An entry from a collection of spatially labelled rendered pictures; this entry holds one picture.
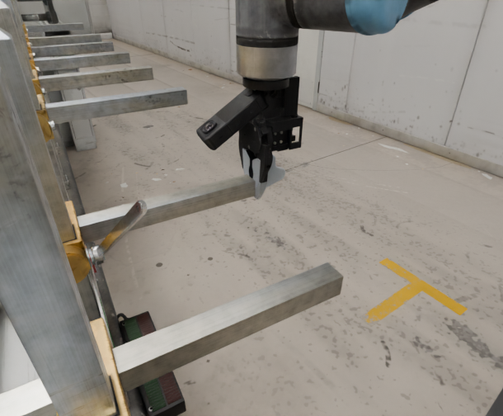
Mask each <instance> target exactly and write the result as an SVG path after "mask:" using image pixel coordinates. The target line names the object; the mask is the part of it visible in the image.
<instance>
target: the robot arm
mask: <svg viewBox="0 0 503 416"><path fill-rule="evenodd" d="M437 1H439V0H235V8H236V56H237V74H238V75H240V76H242V85H243V86H244V87H246V89H244V90H243V91H242V92H241V93H239V94H238V95H237V96H236V97H235V98H234V99H232V100H231V101H230V102H229V103H228V104H227V105H226V106H224V107H223V108H222V109H221V110H219V111H218V112H217V113H216V114H214V115H213V116H212V117H211V118H209V119H208V120H207V121H206V122H205V123H204V124H203V125H202V126H200V127H199V128H198V129H197V130H196V133H197V135H198V136H199V137H200V139H201V140H202V141H203V142H204V143H205V144H206V145H207V146H208V147H209V148H210V149H212V150H216V149H217V148H218V147H219V146H221V145H222V144H223V143H224V142H226V141H227V140H228V139H229V138H231V137H232V136H233V135H234V134H235V133H237V132H238V131H239V139H238V146H239V153H240V157H241V162H242V168H243V171H244V175H246V174H247V175H248V176H249V177H251V178H252V179H253V180H254V181H255V182H256V183H255V196H254V197H255V198H256V199H257V200H258V199H260V198H261V197H262V195H263V194H264V191H265V189H266V188H267V187H268V186H270V185H272V184H274V183H276V182H278V181H280V180H281V179H283V178H284V175H285V170H284V168H280V167H277V166H276V165H275V156H274V155H273V154H272V152H273V151H278V152H279V151H283V150H286V149H289V150H291V149H297V148H301V142H302V131H303V117H301V116H299V115H298V101H299V79H300V77H298V76H294V75H295V74H296V67H297V54H298V42H299V29H309V30H320V31H342V32H353V33H360V34H361V35H377V34H385V33H388V32H389V31H391V30H392V29H393V28H394V27H395V26H396V24H397V23H398V22H399V21H400V20H402V19H404V18H406V17H408V16H410V15H411V14H412V13H413V12H414V11H416V10H419V9H421V8H423V7H426V6H428V5H430V4H431V3H433V2H437ZM294 127H299V141H296V142H293V143H292V141H295V135H293V128H294Z"/></svg>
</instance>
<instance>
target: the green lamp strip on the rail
mask: <svg viewBox="0 0 503 416"><path fill-rule="evenodd" d="M124 323H125V329H126V332H127V334H128V337H129V341H130V342H131V341H134V340H135V339H137V338H141V337H142V335H141V333H140V331H139V326H138V324H137V322H136V319H135V318H132V319H128V320H126V321H124ZM143 386H144V389H145V391H146V394H147V397H148V401H149V404H150V407H153V410H152V412H155V411H157V410H159V409H161V408H163V407H165V406H167V405H166V402H165V399H164V397H163V395H162V391H161V388H160V386H159V384H158V381H157V378H156V379H154V380H152V381H149V382H147V383H145V384H143Z"/></svg>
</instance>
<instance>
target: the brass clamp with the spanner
mask: <svg viewBox="0 0 503 416"><path fill-rule="evenodd" d="M65 204H66V206H67V210H68V214H69V217H70V220H71V222H72V225H73V232H74V235H75V239H72V240H69V241H65V242H63V247H64V250H65V253H66V255H67V258H68V261H69V264H70V267H71V269H72V272H73V276H74V279H75V281H76V283H79V282H80V281H82V280H83V279H84V278H85V277H86V276H87V274H88V273H89V270H91V266H90V263H89V261H88V258H87V253H86V249H85V248H86V246H85V243H84V240H83V237H82V233H81V230H80V227H79V223H78V218H77V215H76V211H75V209H74V206H73V202H72V201H65Z"/></svg>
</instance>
